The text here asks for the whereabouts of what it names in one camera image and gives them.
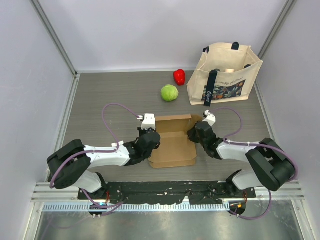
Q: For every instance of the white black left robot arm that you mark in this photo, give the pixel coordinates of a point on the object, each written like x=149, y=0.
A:
x=70, y=165

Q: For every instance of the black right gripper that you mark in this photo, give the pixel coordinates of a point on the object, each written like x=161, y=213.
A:
x=191, y=134

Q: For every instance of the white slotted cable duct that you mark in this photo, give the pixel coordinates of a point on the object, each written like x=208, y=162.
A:
x=185, y=206

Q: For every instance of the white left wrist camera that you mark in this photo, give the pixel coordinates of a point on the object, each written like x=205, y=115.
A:
x=148, y=121

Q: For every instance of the red bell pepper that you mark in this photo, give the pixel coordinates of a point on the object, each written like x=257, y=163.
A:
x=179, y=77

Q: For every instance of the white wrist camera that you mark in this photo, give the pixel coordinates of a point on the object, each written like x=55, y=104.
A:
x=148, y=121
x=209, y=117

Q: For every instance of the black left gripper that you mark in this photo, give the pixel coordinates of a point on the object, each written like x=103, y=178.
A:
x=141, y=131

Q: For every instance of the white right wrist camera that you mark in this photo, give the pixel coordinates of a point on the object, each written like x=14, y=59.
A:
x=209, y=117

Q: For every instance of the green cabbage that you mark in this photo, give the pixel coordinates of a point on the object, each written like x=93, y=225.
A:
x=169, y=93

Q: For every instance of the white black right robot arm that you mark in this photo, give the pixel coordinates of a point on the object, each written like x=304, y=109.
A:
x=270, y=166

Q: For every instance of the beige canvas tote bag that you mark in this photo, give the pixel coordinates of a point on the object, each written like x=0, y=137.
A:
x=226, y=72

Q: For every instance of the brown cardboard box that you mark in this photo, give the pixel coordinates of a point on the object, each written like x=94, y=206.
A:
x=175, y=149

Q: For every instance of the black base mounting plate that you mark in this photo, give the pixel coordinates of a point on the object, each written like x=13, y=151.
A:
x=170, y=192

